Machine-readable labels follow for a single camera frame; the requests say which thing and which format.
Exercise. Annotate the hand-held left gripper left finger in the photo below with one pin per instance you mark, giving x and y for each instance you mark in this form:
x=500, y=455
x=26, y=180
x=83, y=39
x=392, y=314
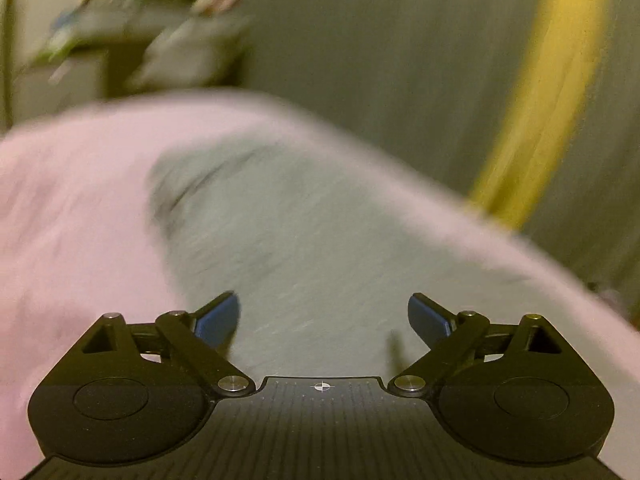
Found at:
x=216, y=319

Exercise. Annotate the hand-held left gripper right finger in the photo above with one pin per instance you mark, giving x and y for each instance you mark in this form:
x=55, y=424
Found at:
x=428, y=318

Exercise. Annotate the grey pants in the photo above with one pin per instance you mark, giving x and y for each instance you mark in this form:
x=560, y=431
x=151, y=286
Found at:
x=300, y=255

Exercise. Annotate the pink blanket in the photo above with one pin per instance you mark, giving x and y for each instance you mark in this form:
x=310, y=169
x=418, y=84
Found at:
x=75, y=230

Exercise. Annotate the yellow curtain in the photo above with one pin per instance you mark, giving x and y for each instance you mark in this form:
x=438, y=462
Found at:
x=545, y=90

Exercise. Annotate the green curtain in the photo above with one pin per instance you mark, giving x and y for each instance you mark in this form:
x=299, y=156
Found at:
x=380, y=65

